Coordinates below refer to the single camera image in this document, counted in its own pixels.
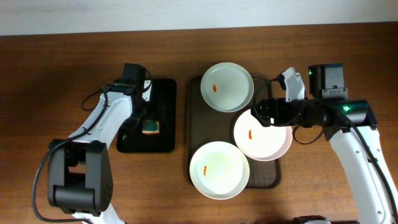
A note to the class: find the grey-white plate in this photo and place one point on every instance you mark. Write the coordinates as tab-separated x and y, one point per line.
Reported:
227	87

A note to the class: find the black small tray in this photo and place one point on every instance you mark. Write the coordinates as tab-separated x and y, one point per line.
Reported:
161	108

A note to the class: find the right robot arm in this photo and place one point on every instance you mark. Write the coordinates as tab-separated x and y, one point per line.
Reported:
350	127

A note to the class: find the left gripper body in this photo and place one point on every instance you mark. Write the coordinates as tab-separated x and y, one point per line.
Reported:
140	113

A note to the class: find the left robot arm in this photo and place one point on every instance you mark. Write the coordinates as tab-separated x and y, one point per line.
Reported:
80	181

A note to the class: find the pinkish white plate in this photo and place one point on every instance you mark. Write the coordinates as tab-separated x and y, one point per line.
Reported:
258	142

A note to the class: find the green orange sponge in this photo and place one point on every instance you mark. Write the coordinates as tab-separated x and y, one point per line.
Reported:
150	127

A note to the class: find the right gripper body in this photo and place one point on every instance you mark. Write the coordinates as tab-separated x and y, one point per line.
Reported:
259	112

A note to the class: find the cream white plate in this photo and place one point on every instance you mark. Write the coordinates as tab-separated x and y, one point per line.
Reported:
219	170

